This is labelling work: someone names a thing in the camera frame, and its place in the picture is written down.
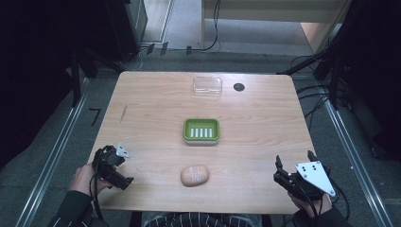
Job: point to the person's left hand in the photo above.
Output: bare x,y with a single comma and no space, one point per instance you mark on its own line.
82,179

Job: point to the person's striped clothing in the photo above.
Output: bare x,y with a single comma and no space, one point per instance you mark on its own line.
201,220

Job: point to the black cabinet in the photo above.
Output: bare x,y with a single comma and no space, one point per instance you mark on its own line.
127,26

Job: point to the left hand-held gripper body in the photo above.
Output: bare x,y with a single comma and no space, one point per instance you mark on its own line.
108,159

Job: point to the black stand legs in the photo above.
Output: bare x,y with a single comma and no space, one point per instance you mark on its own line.
82,72

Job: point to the white furniture frame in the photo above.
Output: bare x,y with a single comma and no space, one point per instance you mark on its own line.
271,12

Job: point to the person's right hand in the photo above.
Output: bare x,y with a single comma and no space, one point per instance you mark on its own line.
310,206

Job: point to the dark plug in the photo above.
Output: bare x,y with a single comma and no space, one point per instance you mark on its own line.
150,48
164,48

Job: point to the green soap dish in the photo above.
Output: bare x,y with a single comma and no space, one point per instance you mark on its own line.
201,132

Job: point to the black round table grommet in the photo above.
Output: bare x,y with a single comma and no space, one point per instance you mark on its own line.
239,87

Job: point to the clear plastic container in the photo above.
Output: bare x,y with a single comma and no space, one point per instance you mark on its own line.
207,86

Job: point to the metal floor rail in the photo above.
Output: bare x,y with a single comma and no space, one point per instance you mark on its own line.
50,164
356,160

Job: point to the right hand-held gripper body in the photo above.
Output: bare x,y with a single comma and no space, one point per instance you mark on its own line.
310,178

